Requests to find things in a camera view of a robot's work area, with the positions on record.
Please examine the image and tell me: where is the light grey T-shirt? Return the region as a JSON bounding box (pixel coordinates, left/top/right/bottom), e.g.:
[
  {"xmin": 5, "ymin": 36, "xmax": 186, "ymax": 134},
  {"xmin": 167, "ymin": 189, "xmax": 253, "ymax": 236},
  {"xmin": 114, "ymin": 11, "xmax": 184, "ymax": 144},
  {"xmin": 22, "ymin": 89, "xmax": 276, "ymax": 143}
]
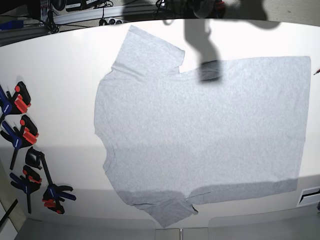
[{"xmin": 94, "ymin": 26, "xmax": 311, "ymax": 228}]

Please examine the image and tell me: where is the long bar blue clamp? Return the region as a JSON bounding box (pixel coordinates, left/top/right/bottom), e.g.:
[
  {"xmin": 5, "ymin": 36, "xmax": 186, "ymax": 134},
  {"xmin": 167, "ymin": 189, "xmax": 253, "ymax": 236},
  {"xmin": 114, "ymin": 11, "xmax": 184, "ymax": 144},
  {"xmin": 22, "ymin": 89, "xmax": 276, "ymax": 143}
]
[{"xmin": 25, "ymin": 147, "xmax": 77, "ymax": 215}]

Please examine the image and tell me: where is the blue orange clamp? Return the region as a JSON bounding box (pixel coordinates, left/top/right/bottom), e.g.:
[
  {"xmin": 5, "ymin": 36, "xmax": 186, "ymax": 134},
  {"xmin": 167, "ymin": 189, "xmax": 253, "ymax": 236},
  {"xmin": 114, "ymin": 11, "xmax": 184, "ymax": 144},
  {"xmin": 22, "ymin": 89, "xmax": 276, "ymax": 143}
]
[
  {"xmin": 0, "ymin": 81, "xmax": 31, "ymax": 116},
  {"xmin": 9, "ymin": 165, "xmax": 42, "ymax": 214},
  {"xmin": 0, "ymin": 114, "xmax": 39, "ymax": 170}
]

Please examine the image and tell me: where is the top blue orange clamp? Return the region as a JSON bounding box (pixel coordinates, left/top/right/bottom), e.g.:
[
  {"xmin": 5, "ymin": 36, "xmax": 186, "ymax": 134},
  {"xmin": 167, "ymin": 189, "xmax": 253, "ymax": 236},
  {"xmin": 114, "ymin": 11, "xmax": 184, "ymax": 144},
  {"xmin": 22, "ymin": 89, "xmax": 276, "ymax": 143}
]
[{"xmin": 0, "ymin": 81, "xmax": 31, "ymax": 116}]

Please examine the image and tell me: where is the black flat bar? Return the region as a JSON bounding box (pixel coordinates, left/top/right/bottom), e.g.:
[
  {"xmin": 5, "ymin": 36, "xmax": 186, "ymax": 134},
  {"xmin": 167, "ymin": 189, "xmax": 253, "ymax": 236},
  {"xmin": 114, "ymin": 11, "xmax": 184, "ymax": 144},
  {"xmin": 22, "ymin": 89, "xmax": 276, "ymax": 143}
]
[{"xmin": 0, "ymin": 199, "xmax": 18, "ymax": 227}]

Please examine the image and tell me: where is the white slotted bracket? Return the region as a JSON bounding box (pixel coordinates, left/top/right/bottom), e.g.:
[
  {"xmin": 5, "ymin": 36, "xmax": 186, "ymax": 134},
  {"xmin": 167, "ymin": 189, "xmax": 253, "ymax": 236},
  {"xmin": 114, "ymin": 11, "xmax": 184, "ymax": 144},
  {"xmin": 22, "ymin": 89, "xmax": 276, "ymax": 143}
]
[{"xmin": 297, "ymin": 186, "xmax": 320, "ymax": 208}]

